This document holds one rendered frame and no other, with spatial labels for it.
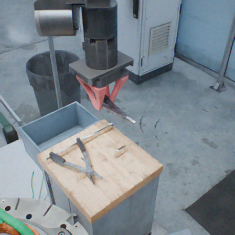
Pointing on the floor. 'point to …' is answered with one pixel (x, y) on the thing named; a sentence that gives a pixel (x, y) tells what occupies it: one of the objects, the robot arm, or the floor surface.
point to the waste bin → (43, 96)
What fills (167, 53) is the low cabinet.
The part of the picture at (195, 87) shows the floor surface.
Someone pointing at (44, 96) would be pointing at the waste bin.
